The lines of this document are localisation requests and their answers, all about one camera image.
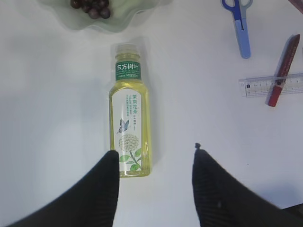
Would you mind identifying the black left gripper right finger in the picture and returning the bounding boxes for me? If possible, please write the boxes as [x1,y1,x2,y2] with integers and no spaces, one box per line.
[192,143,303,227]

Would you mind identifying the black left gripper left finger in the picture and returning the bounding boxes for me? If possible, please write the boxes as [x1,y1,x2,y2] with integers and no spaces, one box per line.
[10,150,120,227]

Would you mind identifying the yellow tea bottle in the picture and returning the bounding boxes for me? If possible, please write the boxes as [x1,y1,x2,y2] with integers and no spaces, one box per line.
[109,43,152,177]

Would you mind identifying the purple artificial grape bunch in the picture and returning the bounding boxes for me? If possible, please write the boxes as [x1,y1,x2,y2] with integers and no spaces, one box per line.
[70,0,111,19]

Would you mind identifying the red crayon pen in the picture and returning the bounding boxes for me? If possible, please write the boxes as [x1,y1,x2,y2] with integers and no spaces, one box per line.
[267,34,301,107]

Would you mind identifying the clear plastic ruler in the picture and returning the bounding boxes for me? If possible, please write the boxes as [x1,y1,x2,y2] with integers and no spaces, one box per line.
[239,73,303,98]

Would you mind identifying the green wavy glass plate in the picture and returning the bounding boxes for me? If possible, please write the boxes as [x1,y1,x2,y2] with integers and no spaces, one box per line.
[39,0,172,33]

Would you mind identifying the blue scissors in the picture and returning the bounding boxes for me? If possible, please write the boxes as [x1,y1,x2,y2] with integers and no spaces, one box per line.
[221,0,253,59]

